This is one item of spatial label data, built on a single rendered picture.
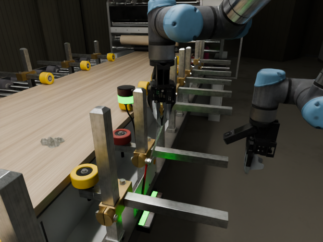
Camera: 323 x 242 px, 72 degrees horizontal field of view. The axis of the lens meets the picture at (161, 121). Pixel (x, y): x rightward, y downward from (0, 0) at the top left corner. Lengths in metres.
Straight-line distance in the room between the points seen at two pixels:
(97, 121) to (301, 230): 1.68
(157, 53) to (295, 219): 1.67
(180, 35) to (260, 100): 0.33
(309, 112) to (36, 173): 0.73
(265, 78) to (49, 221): 0.76
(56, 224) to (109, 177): 0.32
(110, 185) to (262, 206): 1.54
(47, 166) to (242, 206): 1.51
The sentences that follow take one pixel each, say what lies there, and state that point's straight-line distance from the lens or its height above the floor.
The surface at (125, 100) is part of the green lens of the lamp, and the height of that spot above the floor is 1.07.
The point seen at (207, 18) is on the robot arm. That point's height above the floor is 1.31.
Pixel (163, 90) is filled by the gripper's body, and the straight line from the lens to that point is 0.63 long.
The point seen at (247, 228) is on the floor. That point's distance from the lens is 1.81.
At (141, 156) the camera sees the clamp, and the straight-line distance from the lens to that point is 0.81.
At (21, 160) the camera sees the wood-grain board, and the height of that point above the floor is 0.90.
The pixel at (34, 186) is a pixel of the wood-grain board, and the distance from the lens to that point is 0.72.
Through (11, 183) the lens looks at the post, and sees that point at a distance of 0.35.
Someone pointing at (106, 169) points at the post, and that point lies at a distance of 0.58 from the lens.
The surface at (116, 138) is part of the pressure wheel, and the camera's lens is 0.86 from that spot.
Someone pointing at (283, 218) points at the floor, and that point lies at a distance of 1.97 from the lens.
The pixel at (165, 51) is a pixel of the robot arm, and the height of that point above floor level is 1.23.
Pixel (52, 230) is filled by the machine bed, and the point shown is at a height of 0.71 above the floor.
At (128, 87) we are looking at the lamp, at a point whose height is 1.11.
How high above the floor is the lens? 1.31
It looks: 25 degrees down
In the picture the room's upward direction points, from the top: straight up
